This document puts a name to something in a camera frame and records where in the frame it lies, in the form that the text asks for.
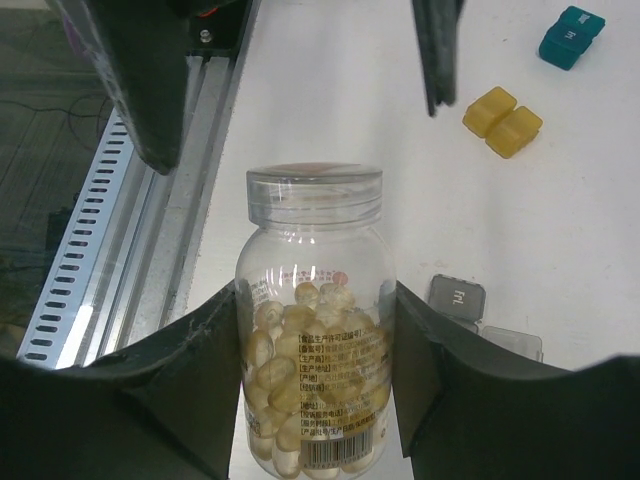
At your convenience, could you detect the white slotted cable duct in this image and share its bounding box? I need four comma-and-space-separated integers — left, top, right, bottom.
17, 111, 134, 369

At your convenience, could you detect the yellow pill box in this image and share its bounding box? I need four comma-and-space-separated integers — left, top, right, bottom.
462, 86, 543, 159

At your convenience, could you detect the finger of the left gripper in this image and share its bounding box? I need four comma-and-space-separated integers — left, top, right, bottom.
49, 0, 250, 175
412, 0, 465, 117

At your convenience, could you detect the grey pill box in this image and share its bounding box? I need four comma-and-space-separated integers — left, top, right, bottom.
427, 274, 544, 363

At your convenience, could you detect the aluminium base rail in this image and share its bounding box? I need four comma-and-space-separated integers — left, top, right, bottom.
58, 31, 252, 366

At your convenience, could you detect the clear bottle with orange pills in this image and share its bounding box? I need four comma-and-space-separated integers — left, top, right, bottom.
235, 163, 396, 479

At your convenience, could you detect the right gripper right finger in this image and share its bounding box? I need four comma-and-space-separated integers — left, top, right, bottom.
392, 285, 639, 479

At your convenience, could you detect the blue pill box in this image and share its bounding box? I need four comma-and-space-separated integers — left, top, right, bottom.
538, 6, 606, 71

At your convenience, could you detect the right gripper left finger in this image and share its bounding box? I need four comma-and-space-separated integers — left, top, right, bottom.
1, 285, 241, 479

